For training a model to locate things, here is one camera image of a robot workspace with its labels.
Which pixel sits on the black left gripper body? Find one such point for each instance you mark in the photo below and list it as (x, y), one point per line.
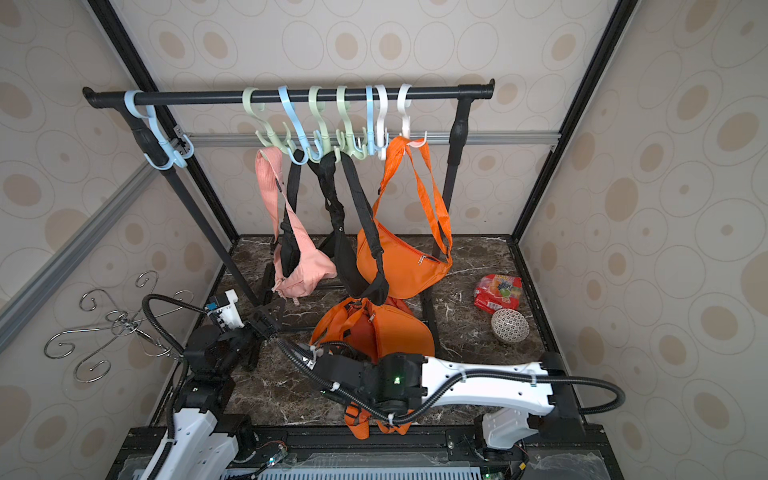
(260, 324)

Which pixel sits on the pink sling bag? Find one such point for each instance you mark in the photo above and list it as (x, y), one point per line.
(299, 265)

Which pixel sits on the orange backpack bottom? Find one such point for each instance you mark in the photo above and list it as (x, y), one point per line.
(370, 360)

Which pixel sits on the orange sling bag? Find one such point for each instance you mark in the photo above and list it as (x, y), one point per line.
(408, 270)

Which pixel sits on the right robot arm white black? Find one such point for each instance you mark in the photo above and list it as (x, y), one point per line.
(523, 399)

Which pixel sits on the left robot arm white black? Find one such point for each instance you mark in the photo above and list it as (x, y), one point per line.
(201, 439)

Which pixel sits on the light green hook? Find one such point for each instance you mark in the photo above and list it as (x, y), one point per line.
(268, 138)
(347, 141)
(321, 134)

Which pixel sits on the light blue hook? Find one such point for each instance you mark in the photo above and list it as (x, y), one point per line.
(298, 128)
(172, 155)
(369, 129)

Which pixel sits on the white hook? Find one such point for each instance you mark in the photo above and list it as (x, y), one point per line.
(381, 133)
(405, 114)

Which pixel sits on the chrome jewelry stand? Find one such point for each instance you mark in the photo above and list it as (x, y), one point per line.
(113, 324)

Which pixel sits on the red snack packet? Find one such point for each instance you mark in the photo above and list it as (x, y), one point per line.
(495, 292)

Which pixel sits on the patterned round ball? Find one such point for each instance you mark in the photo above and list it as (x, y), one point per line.
(509, 326)

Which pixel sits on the dark grey clothes rack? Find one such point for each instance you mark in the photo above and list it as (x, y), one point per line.
(465, 94)

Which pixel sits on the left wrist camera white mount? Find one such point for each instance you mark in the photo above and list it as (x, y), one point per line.
(222, 310)

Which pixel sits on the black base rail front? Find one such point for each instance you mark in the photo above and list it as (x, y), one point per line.
(434, 452)

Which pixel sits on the aluminium rail left wall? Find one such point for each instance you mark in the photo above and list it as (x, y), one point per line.
(21, 308)

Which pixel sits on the black corner frame post right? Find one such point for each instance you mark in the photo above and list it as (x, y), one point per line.
(608, 42)

